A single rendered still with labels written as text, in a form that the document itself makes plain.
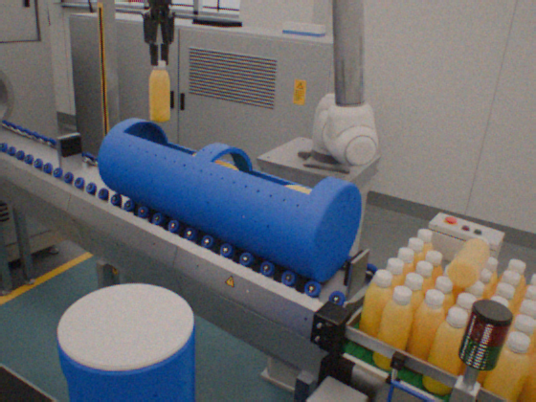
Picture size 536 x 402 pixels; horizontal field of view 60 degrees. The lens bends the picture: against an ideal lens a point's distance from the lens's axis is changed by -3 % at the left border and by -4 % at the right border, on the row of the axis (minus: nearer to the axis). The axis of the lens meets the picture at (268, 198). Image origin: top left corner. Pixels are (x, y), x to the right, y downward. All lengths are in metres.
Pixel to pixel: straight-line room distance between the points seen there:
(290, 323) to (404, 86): 2.90
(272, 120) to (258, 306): 1.78
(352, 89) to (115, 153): 0.81
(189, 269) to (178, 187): 0.27
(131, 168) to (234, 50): 1.64
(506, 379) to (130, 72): 3.16
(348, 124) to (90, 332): 1.00
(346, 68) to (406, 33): 2.41
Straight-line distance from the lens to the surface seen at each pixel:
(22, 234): 3.01
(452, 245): 1.49
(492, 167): 4.01
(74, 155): 2.18
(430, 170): 4.09
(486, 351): 0.85
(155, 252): 1.66
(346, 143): 1.57
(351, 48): 1.57
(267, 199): 1.28
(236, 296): 1.46
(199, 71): 3.26
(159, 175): 1.52
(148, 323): 1.06
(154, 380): 1.00
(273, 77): 2.97
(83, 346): 1.02
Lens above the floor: 1.69
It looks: 23 degrees down
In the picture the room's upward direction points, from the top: 4 degrees clockwise
